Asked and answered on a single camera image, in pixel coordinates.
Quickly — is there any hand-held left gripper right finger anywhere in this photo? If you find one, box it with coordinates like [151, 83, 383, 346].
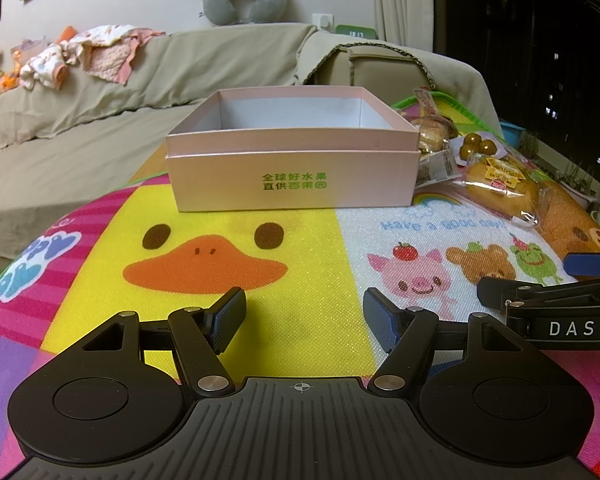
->
[362, 287, 528, 393]

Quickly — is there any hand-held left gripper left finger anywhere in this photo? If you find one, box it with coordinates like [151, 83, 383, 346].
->
[80, 287, 248, 395]

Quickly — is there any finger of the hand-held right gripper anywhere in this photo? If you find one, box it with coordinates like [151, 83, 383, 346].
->
[477, 275, 600, 311]
[564, 252, 600, 278]

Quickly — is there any packaged long brown bread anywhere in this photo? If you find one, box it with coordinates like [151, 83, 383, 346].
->
[532, 180, 596, 246]

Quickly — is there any packaged round bun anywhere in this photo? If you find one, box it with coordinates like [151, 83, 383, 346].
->
[457, 155, 541, 226]

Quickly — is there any chestnut packet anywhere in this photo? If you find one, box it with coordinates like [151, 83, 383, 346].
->
[452, 130, 501, 166]

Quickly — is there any pink cardboard box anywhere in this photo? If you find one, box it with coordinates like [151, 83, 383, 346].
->
[164, 86, 422, 213]

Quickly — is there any packaged layered cake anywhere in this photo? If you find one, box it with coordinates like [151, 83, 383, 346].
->
[410, 112, 461, 186]

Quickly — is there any small potted plant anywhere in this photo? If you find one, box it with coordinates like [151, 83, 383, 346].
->
[555, 157, 600, 209]

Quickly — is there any colourful cartoon play mat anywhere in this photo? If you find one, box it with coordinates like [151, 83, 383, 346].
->
[0, 91, 600, 480]

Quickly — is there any blue plastic basin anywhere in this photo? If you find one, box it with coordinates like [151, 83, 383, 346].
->
[500, 121, 526, 146]

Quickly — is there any white red snack packet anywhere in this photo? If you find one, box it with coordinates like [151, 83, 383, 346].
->
[414, 87, 443, 118]

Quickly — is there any beige covered sofa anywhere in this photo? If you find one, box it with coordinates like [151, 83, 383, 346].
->
[0, 24, 506, 301]

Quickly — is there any dark glass window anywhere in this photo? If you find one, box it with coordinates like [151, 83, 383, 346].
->
[432, 0, 600, 166]

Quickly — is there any green digital clock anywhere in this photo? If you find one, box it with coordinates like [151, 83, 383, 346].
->
[336, 25, 379, 41]

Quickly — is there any pink floral baby garment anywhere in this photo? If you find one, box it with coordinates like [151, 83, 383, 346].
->
[77, 25, 167, 86]

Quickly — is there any cream curtain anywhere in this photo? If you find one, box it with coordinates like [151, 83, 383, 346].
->
[372, 0, 436, 53]

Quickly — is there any white orange baby garment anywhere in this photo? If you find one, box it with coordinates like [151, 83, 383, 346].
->
[17, 42, 83, 92]

